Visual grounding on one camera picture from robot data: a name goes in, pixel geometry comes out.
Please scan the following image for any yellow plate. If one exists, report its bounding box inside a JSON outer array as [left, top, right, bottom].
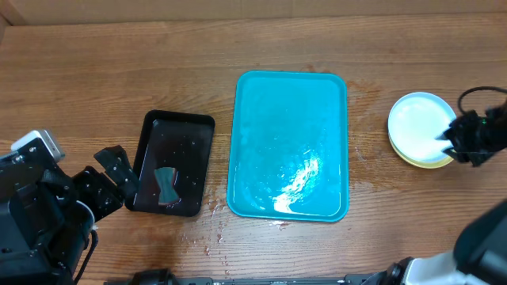
[[389, 138, 453, 169]]

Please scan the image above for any light blue plate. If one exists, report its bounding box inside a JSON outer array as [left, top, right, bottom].
[[387, 92, 456, 162]]

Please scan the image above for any green scouring sponge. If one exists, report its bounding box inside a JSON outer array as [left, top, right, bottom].
[[154, 167, 180, 206]]

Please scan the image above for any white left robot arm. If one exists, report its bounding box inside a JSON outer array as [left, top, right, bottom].
[[1, 130, 139, 284]]

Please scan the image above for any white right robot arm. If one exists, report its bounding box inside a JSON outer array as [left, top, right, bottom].
[[364, 104, 506, 284]]

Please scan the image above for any black plastic tray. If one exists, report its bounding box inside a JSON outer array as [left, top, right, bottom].
[[125, 110, 215, 217]]

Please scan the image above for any blue plastic tray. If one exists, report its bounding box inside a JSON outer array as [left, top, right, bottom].
[[227, 70, 349, 222]]

